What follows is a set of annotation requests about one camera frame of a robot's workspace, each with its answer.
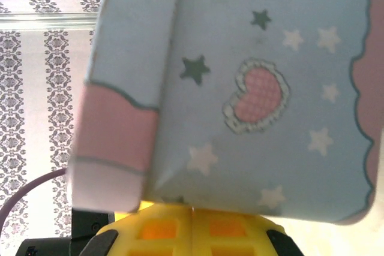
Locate aluminium frame post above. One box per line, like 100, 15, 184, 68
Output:
0, 12, 102, 31

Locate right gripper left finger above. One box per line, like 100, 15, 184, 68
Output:
89, 203, 193, 256

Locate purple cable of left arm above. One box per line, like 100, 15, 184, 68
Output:
0, 168, 67, 233

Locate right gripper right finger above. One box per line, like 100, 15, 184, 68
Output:
191, 207, 301, 256

